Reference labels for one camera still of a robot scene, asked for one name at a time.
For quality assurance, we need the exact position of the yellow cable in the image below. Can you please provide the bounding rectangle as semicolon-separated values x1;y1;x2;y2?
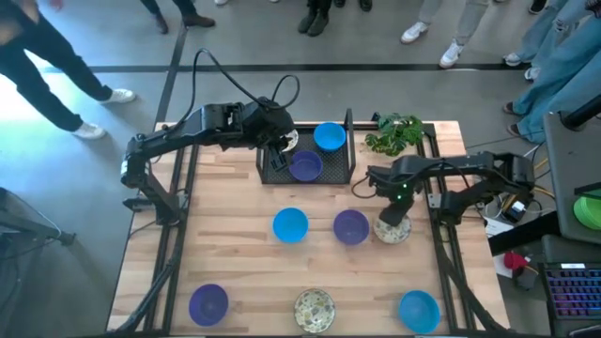
532;157;558;201

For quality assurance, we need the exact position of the green round disc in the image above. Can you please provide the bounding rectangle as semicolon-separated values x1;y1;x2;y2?
573;194;601;231

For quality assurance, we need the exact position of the green leafy plant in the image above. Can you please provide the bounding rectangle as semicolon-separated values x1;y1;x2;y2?
364;112;425;159

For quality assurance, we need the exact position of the red soft object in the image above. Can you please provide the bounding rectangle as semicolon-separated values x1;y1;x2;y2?
503;252;530;272

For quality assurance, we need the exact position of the black tripod stand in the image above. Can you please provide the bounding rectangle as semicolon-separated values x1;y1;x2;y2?
0;186;77;250

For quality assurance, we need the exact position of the black round pole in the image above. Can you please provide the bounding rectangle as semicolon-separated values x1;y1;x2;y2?
562;96;601;131

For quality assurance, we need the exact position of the blue plastic mini bowl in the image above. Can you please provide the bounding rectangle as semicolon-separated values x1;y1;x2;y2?
272;207;310;244
398;289;441;334
313;121;347;153

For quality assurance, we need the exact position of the white paper sheet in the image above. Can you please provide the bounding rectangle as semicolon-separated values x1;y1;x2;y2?
485;218;511;238

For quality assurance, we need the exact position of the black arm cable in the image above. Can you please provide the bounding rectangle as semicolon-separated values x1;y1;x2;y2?
180;48;301;126
350;176;378;201

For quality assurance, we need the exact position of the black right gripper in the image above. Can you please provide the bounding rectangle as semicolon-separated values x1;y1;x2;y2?
366;159;426;227

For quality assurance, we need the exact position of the black desk bar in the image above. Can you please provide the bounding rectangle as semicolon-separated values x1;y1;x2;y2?
487;210;562;257

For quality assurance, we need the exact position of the black metal rig frame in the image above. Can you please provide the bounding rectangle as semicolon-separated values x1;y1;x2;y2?
417;124;513;337
112;126;203;337

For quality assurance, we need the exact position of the person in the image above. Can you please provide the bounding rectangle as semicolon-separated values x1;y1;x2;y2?
502;13;601;145
297;0;332;38
502;0;578;82
332;0;375;13
0;0;137;141
140;0;217;35
400;0;494;69

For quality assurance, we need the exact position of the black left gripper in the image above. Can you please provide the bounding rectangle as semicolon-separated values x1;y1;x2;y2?
241;96;297;173

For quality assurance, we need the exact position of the grey side desk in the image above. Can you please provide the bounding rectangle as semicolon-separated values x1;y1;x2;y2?
543;111;601;245

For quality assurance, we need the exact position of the speckled beige mini bowl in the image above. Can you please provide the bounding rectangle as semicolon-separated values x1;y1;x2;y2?
373;213;413;245
293;287;337;334
279;129;301;154

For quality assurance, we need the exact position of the black mesh tray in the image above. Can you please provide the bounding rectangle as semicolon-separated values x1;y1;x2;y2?
255;108;357;186

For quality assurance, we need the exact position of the purple plastic mini bowl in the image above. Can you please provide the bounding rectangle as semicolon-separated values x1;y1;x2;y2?
188;283;230;328
332;208;371;246
288;149;324;183

